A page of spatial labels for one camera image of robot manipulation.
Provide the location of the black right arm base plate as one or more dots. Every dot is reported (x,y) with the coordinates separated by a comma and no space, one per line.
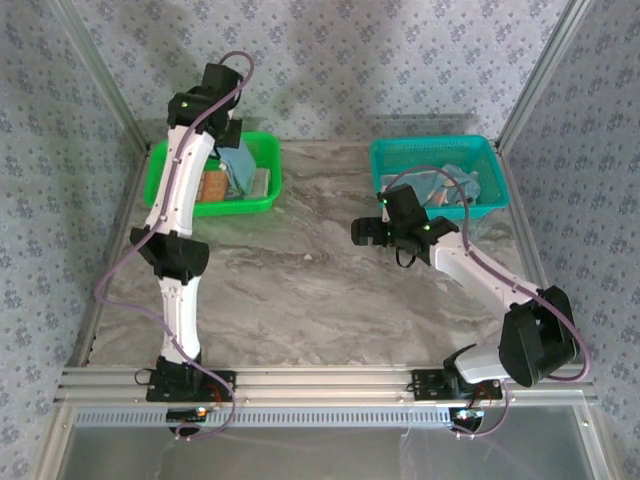
(425,385)

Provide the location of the grey metal lower panel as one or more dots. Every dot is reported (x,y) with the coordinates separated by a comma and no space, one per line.
(320,455)

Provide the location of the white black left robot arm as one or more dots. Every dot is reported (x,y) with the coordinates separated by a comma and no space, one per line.
(175,190)

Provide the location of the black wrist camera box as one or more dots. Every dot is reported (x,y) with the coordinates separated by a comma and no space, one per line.
(405,202)
(220,77)

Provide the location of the teal plastic mesh basket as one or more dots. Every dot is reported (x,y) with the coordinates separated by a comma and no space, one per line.
(430,150)

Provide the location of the aluminium mounting rail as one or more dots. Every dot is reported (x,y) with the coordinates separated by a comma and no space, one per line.
(320,387)

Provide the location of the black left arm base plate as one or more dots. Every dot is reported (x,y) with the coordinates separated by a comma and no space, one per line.
(220,382)

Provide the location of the aluminium frame post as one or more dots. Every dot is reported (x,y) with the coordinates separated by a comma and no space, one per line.
(542,75)
(107,85)

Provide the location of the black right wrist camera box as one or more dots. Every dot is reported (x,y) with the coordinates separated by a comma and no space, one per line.
(405,202)

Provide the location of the green plastic mesh basket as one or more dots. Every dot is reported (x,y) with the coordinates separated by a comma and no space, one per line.
(250,205)

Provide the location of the orange blue lettered towel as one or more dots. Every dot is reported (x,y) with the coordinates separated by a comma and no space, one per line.
(215,187)

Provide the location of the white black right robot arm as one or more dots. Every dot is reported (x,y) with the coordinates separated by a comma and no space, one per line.
(475,272)

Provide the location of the blue planet print towel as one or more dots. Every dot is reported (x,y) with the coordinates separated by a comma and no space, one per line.
(450,185)

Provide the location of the aluminium table edge rail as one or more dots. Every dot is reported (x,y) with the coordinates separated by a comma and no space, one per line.
(119,225)
(524,225)

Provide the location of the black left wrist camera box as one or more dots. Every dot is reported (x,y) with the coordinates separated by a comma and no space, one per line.
(220,77)

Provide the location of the small controller board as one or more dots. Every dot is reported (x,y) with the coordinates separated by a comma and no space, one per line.
(187,414)
(467,414)

